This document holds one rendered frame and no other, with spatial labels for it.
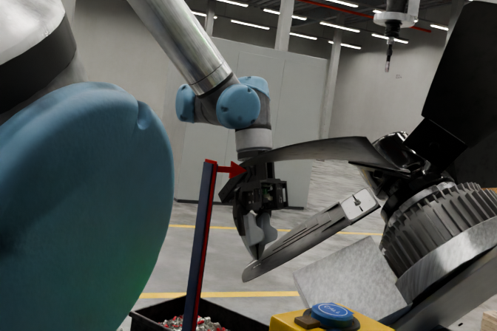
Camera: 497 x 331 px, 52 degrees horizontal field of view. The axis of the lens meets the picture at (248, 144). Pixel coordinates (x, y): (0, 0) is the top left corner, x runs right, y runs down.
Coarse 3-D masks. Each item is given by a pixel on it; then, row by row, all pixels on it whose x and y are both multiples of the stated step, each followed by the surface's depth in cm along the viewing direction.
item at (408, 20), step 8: (416, 0) 87; (408, 8) 88; (416, 8) 87; (376, 16) 89; (384, 16) 87; (392, 16) 86; (400, 16) 86; (408, 16) 87; (416, 16) 88; (384, 24) 92; (408, 24) 89
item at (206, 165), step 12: (204, 168) 69; (204, 180) 69; (204, 192) 69; (204, 204) 69; (204, 216) 69; (204, 228) 69; (192, 252) 70; (192, 264) 70; (192, 276) 70; (192, 288) 70; (192, 300) 69; (192, 312) 69
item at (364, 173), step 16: (384, 144) 95; (400, 144) 95; (400, 160) 93; (416, 160) 93; (368, 176) 97; (384, 176) 93; (416, 176) 92; (432, 176) 89; (448, 176) 91; (384, 192) 95; (400, 192) 89; (416, 192) 89; (384, 208) 92
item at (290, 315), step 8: (288, 312) 50; (296, 312) 51; (304, 312) 50; (352, 312) 53; (272, 320) 49; (280, 320) 48; (288, 320) 48; (360, 320) 51; (368, 320) 51; (272, 328) 49; (280, 328) 48; (288, 328) 47; (296, 328) 47; (320, 328) 47; (328, 328) 47; (344, 328) 48; (352, 328) 48; (360, 328) 49; (368, 328) 49; (376, 328) 49; (384, 328) 49
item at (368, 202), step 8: (360, 192) 102; (368, 192) 99; (344, 200) 102; (352, 200) 101; (360, 200) 99; (368, 200) 97; (376, 200) 95; (344, 208) 100; (352, 208) 98; (368, 208) 95; (352, 216) 96; (360, 216) 94
